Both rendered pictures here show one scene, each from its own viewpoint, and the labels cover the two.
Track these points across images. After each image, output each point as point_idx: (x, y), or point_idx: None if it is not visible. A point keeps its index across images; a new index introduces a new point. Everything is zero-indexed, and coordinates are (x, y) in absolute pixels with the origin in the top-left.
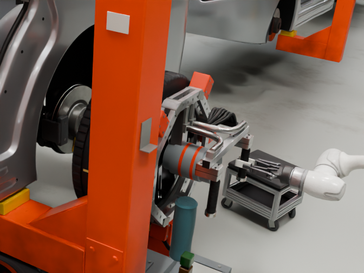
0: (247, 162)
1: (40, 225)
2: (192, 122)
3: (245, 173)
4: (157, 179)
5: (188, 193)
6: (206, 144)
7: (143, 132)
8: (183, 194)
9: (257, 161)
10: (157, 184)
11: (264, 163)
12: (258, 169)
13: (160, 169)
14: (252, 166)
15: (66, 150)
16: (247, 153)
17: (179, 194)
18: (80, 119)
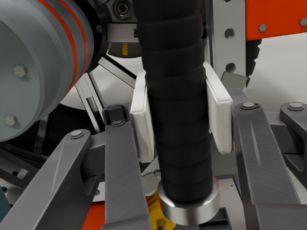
0: (142, 95)
1: None
2: None
3: (178, 179)
4: (83, 105)
5: (145, 168)
6: (230, 39)
7: None
8: (141, 167)
9: (235, 117)
10: (89, 117)
11: (258, 152)
12: (62, 172)
13: (84, 83)
14: (110, 128)
15: (108, 50)
16: (147, 24)
17: (139, 162)
18: (109, 2)
